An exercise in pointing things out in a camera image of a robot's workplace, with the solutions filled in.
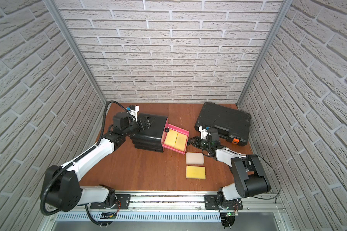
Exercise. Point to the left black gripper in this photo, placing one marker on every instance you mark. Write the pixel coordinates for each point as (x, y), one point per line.
(144, 124)

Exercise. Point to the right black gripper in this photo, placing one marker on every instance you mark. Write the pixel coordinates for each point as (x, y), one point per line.
(197, 139)

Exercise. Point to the beige sponge pad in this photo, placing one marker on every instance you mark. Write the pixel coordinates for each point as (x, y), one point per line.
(194, 158)

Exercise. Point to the black drawer cabinet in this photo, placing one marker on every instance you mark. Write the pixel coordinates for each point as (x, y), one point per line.
(152, 138)

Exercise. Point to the pink top drawer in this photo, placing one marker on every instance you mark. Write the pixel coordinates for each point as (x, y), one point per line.
(179, 130)

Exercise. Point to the yellow sponge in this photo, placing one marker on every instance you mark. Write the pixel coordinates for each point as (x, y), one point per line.
(181, 142)
(171, 137)
(194, 172)

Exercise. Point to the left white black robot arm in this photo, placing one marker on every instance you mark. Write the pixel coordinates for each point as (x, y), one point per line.
(61, 190)

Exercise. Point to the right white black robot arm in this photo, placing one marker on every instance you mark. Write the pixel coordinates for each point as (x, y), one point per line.
(248, 173)

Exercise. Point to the black plastic tool case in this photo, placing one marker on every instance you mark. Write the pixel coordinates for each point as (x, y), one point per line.
(232, 125)

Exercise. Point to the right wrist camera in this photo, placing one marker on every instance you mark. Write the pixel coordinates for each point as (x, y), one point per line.
(203, 132)

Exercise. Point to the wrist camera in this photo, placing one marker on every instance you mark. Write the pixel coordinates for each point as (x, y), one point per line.
(133, 110)
(203, 132)

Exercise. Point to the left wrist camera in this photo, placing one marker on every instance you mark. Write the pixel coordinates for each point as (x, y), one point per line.
(133, 110)

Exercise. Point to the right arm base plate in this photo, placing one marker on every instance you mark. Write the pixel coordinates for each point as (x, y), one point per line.
(212, 201)

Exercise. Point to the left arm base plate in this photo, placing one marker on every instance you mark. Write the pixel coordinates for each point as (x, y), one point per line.
(122, 201)

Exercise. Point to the left aluminium corner post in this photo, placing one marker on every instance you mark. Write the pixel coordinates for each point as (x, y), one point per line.
(60, 21)

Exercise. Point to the aluminium corner post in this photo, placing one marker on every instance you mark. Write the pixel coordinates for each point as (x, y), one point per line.
(265, 47)
(60, 21)

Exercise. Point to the right aluminium corner post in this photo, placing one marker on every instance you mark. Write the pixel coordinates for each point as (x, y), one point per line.
(265, 47)

